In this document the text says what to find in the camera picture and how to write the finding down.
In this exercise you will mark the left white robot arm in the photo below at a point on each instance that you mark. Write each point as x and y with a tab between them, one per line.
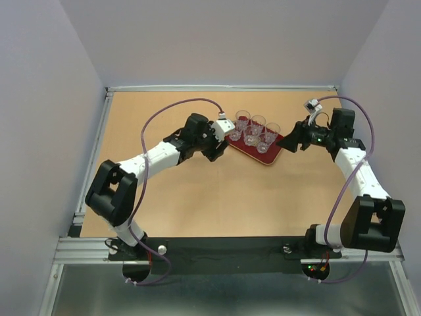
112	192

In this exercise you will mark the red rectangular tray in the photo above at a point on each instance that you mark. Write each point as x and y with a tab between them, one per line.
267	158

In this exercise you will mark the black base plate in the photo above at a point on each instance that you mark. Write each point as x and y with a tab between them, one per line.
224	255

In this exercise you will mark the clear glass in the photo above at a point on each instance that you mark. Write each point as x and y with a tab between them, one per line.
250	135
242	119
235	135
263	143
258	121
271	132

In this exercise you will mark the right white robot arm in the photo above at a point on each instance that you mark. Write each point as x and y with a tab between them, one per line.
374	219

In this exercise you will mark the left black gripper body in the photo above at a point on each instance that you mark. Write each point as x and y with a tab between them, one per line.
207	141

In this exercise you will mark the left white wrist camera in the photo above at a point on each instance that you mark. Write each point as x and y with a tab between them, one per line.
222	127

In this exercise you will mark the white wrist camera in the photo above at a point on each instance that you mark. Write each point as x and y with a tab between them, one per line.
314	108
222	127

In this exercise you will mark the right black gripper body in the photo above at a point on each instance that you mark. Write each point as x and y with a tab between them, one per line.
318	136

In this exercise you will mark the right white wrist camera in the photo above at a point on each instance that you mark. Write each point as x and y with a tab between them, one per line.
314	108

